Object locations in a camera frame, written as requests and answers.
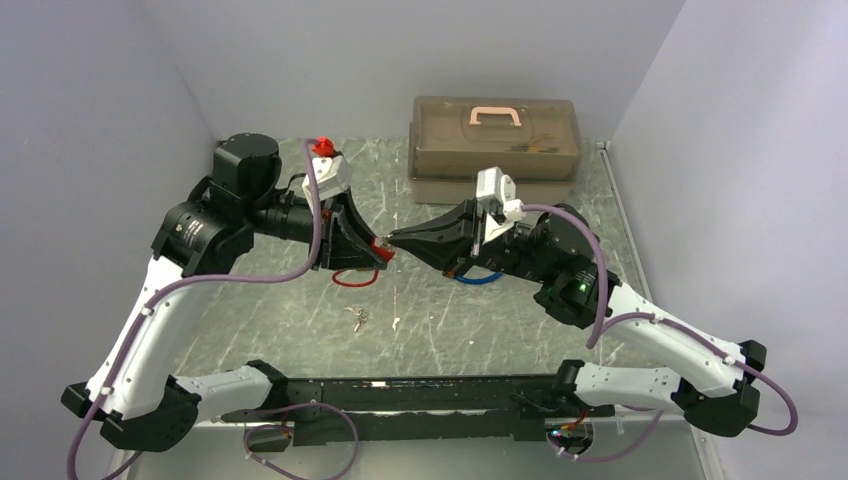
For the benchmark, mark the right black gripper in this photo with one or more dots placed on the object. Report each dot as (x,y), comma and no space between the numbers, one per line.
(462,221)

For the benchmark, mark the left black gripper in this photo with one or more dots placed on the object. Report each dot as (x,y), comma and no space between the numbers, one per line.
(350,248)

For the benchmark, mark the red cable lock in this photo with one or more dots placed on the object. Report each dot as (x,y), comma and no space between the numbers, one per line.
(361,277)

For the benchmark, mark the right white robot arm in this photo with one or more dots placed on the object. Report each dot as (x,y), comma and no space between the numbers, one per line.
(711,382)

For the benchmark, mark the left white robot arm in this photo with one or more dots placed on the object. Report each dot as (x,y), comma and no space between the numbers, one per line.
(138,402)

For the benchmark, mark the bunch of silver keys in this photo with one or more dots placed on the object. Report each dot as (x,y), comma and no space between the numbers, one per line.
(361,317)

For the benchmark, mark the brown plastic toolbox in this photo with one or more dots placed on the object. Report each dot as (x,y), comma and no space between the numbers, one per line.
(535,141)

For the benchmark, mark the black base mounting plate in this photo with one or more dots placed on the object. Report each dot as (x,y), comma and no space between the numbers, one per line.
(519,407)

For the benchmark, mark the blue cable lock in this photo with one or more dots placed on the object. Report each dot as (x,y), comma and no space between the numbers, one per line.
(478,280)

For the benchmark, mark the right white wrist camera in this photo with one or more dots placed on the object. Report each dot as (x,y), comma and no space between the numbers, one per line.
(497,205)

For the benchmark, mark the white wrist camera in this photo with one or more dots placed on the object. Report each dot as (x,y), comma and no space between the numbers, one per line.
(497,205)
(332,172)

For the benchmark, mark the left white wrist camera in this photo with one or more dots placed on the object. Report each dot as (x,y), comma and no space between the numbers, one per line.
(332,172)

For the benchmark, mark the aluminium rail frame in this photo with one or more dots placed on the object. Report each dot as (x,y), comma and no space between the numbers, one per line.
(628,445)

